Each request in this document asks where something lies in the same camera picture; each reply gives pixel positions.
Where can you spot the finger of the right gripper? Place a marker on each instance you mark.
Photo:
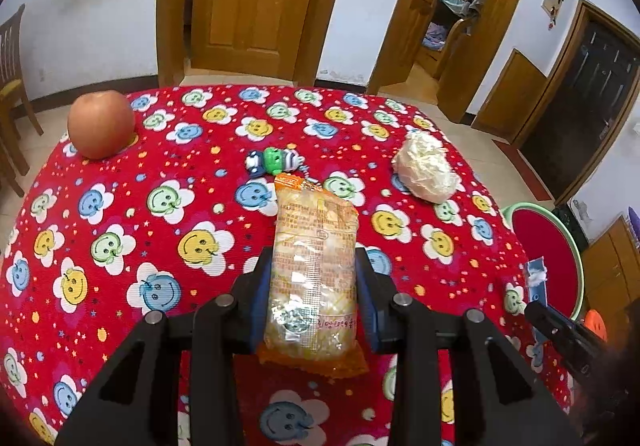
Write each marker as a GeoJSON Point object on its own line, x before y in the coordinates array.
{"type": "Point", "coordinates": [581, 350]}

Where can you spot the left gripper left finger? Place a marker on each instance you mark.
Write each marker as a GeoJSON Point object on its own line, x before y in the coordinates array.
{"type": "Point", "coordinates": [133, 399]}

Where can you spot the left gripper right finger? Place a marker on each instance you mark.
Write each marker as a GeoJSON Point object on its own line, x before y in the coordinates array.
{"type": "Point", "coordinates": [498, 400]}

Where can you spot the orange snack packet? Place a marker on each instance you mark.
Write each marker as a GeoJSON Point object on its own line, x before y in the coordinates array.
{"type": "Point", "coordinates": [312, 312]}

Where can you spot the white paper ball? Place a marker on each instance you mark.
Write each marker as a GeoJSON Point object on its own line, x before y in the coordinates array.
{"type": "Point", "coordinates": [422, 167]}

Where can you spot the orange plastic stool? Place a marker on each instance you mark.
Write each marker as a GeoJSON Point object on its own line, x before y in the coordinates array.
{"type": "Point", "coordinates": [594, 322]}

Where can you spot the wooden low cabinet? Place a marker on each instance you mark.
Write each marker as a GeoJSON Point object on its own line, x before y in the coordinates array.
{"type": "Point", "coordinates": [611, 267]}

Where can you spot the red bin green rim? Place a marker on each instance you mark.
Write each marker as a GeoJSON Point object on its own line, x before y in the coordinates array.
{"type": "Point", "coordinates": [543, 235]}

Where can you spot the red smiley flower tablecloth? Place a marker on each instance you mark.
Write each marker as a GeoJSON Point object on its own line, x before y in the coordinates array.
{"type": "Point", "coordinates": [174, 219]}

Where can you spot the red doormat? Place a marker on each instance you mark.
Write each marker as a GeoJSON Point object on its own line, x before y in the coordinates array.
{"type": "Point", "coordinates": [535, 186]}

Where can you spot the green blue toy figure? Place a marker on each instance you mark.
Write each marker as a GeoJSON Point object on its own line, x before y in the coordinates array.
{"type": "Point", "coordinates": [272, 161]}

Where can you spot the dark entrance door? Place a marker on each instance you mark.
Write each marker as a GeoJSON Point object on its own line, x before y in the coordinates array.
{"type": "Point", "coordinates": [582, 111]}

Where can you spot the red apple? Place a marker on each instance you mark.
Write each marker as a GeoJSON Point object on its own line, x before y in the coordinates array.
{"type": "Point", "coordinates": [100, 124]}

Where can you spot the far wooden chair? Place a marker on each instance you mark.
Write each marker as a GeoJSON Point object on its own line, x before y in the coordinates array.
{"type": "Point", "coordinates": [13, 90]}

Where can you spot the open wooden door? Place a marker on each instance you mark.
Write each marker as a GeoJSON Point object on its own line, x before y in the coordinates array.
{"type": "Point", "coordinates": [401, 43]}

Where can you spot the wooden wall panel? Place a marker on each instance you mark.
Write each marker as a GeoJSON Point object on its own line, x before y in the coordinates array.
{"type": "Point", "coordinates": [512, 99]}

